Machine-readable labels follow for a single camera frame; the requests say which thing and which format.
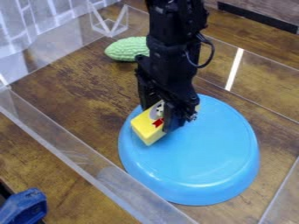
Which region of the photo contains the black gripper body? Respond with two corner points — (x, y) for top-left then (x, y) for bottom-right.
(135, 37), (202, 121)

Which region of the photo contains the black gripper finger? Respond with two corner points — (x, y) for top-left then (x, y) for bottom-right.
(138, 77), (161, 110)
(163, 101), (189, 133)

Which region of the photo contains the yellow butter brick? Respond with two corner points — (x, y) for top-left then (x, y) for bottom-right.
(130, 100), (166, 146)

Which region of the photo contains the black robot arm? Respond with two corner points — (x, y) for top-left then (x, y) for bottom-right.
(135, 0), (210, 133)

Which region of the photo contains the blue round tray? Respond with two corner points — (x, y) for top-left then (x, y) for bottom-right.
(118, 94), (259, 206)

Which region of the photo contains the green bumpy gourd toy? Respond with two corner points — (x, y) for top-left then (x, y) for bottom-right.
(104, 37), (150, 62)

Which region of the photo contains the blue clamp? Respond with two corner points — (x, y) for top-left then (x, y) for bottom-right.
(0, 188), (48, 224)

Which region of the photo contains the black cable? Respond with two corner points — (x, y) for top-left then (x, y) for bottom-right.
(183, 33), (217, 70)

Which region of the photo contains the clear acrylic corner bracket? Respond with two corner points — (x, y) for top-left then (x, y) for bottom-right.
(88, 3), (128, 38)

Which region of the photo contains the clear acrylic enclosure wall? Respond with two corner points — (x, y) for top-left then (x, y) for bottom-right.
(0, 0), (299, 224)

